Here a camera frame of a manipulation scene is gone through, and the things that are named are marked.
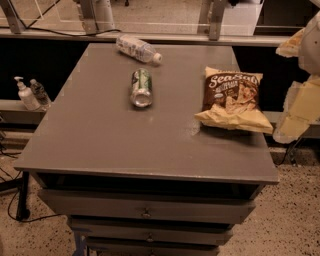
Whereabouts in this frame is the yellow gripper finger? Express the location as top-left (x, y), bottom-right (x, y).
top-left (276, 28), bottom-right (305, 58)
top-left (273, 75), bottom-right (320, 144)

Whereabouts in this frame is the green soda can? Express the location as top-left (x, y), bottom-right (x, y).
top-left (130, 68), bottom-right (152, 108)

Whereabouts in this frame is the small clear bottle on shelf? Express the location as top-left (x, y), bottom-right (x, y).
top-left (30, 79), bottom-right (51, 110)

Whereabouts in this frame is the clear plastic water bottle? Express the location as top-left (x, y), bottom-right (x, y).
top-left (116, 34), bottom-right (162, 64)

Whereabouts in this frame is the white pump dispenser bottle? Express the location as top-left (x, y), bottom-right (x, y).
top-left (14, 76), bottom-right (40, 111)

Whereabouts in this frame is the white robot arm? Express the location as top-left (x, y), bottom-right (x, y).
top-left (273, 12), bottom-right (320, 144)

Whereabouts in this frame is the grey metal shelf rail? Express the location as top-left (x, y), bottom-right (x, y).
top-left (0, 27), bottom-right (289, 47)

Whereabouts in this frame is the black floor cable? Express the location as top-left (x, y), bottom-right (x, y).
top-left (0, 143), bottom-right (64, 224)

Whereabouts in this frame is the bottom grey drawer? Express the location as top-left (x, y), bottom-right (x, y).
top-left (86, 237), bottom-right (219, 256)

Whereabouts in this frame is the grey drawer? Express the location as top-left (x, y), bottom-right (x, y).
top-left (68, 217), bottom-right (232, 245)
top-left (38, 189), bottom-right (255, 224)
top-left (86, 237), bottom-right (219, 256)

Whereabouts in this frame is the top grey drawer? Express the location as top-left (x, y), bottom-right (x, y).
top-left (38, 189), bottom-right (255, 224)

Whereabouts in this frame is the grey drawer cabinet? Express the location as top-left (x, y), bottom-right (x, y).
top-left (13, 42), bottom-right (280, 256)

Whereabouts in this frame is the black cable on rail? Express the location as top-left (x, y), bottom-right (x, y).
top-left (0, 0), bottom-right (123, 38)

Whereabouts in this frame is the sea salt chips bag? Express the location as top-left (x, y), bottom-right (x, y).
top-left (194, 67), bottom-right (273, 134)

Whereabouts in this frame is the middle grey drawer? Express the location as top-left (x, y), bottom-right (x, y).
top-left (68, 217), bottom-right (232, 245)

